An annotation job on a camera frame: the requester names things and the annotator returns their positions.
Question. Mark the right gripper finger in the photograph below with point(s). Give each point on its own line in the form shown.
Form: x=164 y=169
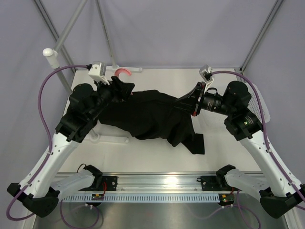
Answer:
x=191 y=97
x=186 y=107

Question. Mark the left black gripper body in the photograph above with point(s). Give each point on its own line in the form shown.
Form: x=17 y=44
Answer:
x=107 y=92

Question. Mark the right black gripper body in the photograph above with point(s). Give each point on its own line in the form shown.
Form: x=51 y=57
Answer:
x=198 y=105

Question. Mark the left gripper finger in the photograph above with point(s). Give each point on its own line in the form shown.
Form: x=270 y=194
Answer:
x=126 y=90
x=118 y=86

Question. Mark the pink plastic hanger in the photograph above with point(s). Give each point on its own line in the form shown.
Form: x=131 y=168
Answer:
x=122 y=72

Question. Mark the black shirt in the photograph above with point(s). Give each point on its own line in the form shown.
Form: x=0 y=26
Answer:
x=150 y=115

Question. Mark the silver white garment rack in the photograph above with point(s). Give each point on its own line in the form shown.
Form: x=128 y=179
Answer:
x=51 y=55

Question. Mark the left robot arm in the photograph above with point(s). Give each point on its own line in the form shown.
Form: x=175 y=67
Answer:
x=38 y=192

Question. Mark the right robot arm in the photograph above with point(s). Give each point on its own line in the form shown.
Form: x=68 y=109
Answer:
x=281 y=191

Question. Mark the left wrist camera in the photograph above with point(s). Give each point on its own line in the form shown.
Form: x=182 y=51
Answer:
x=97 y=72

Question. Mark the aluminium frame post right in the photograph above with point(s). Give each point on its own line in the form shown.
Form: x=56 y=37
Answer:
x=263 y=31

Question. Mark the white slotted cable duct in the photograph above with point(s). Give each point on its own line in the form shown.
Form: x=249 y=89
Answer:
x=144 y=198

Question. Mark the aluminium mounting rail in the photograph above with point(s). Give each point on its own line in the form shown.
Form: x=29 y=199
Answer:
x=162 y=182

